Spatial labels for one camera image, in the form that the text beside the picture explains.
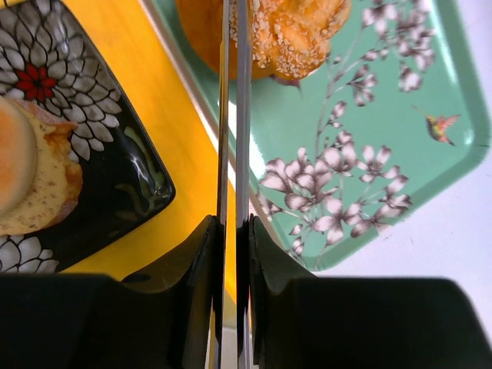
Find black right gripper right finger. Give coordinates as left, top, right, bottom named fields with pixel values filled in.
left=249, top=217, right=491, bottom=368

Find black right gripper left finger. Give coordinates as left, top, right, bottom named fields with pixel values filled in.
left=1, top=216, right=219, bottom=368

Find brown bread loaf slice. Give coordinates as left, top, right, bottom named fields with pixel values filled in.
left=1, top=97, right=83, bottom=236

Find small glazed orange donut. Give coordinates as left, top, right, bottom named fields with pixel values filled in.
left=1, top=98, right=37, bottom=215

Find sugared twisted ring bread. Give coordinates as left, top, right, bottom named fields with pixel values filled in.
left=175, top=0, right=351, bottom=81

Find metal serving tongs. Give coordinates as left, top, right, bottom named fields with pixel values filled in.
left=213, top=0, right=253, bottom=369

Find green floral tray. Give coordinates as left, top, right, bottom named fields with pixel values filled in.
left=148, top=0, right=492, bottom=273

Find yellow cartoon placemat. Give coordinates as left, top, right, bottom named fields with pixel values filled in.
left=0, top=0, right=239, bottom=308

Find black floral square plate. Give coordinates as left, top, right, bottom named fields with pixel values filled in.
left=1, top=1, right=175, bottom=273

